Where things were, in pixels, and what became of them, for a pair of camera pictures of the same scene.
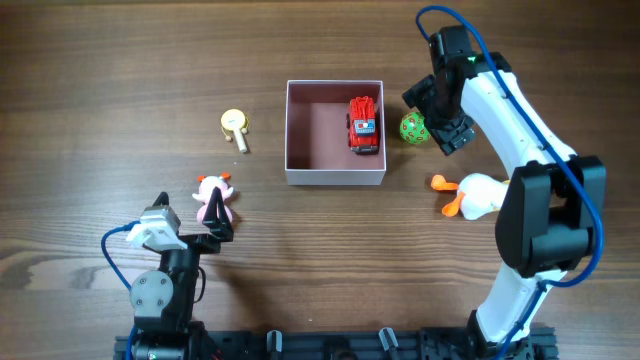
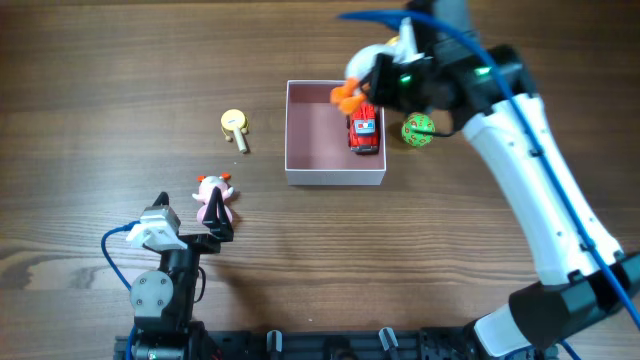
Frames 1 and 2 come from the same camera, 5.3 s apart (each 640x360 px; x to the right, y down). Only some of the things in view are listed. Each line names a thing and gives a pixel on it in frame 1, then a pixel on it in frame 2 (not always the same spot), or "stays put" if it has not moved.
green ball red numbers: (412, 128) stays put
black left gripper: (195, 242) stays put
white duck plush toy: (478, 195) → (349, 96)
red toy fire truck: (363, 125) stays put
